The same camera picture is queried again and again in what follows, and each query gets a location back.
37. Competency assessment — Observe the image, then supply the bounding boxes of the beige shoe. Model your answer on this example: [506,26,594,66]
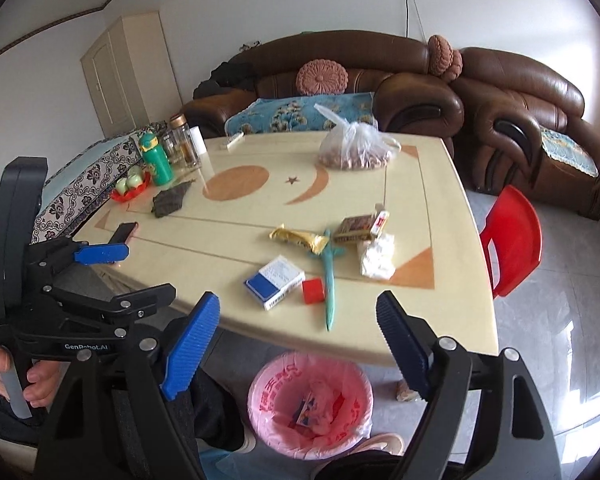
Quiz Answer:
[347,432,406,458]

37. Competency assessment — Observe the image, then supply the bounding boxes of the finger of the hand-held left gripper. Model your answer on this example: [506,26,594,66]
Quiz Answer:
[27,237,130,291]
[40,283,177,341]

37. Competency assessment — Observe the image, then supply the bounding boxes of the small glass jar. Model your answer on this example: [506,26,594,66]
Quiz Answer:
[160,130,179,164]

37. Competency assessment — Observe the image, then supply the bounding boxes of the blue floral cushion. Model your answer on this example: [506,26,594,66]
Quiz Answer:
[225,91,378,136]

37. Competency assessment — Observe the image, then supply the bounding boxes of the clear plastic bag of nuts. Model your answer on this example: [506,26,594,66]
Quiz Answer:
[314,103,403,171]

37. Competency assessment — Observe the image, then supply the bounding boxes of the red plastic chair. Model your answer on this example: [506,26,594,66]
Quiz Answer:
[479,185,543,300]

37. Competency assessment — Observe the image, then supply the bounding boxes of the round pink cushion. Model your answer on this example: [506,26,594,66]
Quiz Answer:
[442,49,464,84]
[296,59,350,96]
[426,35,455,77]

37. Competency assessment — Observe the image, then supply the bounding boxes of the person's left hand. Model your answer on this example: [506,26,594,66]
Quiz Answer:
[0,347,66,409]

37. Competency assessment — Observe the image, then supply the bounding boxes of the brown leather armchair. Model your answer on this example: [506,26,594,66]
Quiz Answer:
[450,47,600,222]

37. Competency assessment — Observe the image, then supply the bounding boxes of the white tissue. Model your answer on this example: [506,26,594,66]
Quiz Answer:
[357,232,397,281]

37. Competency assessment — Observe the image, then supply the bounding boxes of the blue armchair seat cloth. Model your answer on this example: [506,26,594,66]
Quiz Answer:
[540,127,600,178]

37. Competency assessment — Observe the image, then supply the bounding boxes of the colourful card box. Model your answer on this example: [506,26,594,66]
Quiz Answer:
[332,214,378,246]

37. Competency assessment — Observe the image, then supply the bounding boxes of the smartphone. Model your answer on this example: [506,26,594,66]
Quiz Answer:
[109,221,140,246]

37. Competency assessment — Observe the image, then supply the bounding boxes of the red cube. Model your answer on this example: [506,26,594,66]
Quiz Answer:
[301,279,326,306]

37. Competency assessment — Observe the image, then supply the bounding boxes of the glass bottle with gold cap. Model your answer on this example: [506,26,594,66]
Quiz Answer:
[169,114,202,168]

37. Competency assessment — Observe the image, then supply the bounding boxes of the patterned floral cover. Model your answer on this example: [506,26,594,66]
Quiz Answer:
[30,122,171,246]

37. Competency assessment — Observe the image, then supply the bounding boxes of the dark clothes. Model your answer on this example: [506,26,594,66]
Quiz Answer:
[193,60,258,101]

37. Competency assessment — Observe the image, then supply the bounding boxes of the brown leather sofa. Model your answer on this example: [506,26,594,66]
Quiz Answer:
[180,30,465,155]

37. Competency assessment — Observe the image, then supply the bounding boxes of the blue and white box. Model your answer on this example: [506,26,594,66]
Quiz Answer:
[244,255,306,312]

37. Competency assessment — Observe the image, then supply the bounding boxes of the gold wrapper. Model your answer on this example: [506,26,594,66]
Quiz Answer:
[270,225,329,256]

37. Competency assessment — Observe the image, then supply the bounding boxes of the teal toy sword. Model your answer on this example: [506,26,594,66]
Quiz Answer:
[307,229,348,332]

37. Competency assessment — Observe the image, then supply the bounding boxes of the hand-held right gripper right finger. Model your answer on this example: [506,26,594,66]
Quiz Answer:
[376,291,563,480]

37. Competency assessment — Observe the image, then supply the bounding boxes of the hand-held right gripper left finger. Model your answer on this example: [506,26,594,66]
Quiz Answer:
[35,291,221,480]

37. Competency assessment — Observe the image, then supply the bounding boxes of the small colourful paper box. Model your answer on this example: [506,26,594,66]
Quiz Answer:
[292,394,321,428]

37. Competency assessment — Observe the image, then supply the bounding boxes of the white and red small box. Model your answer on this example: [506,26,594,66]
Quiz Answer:
[370,204,391,237]

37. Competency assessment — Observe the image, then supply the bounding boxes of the dark cloth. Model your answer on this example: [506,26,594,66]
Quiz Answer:
[151,180,195,219]

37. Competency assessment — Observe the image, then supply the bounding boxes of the pink lined waste bin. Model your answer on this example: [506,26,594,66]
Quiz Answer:
[246,351,374,461]

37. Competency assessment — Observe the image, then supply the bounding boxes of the cream wardrobe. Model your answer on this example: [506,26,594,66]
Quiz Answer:
[80,11,183,138]

